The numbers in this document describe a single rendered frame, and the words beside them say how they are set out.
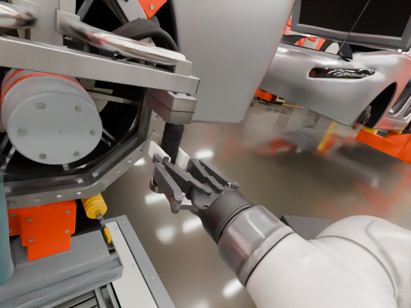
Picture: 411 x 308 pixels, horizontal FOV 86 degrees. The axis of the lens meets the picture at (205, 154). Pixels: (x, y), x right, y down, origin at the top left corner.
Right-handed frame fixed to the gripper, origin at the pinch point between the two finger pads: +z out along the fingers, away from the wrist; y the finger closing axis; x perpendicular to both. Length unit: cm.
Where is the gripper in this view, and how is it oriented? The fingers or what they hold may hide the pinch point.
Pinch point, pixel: (167, 154)
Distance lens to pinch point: 44.1
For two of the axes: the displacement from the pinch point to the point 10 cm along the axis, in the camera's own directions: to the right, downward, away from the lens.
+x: 2.8, -8.7, -4.1
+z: -5.9, -4.9, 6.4
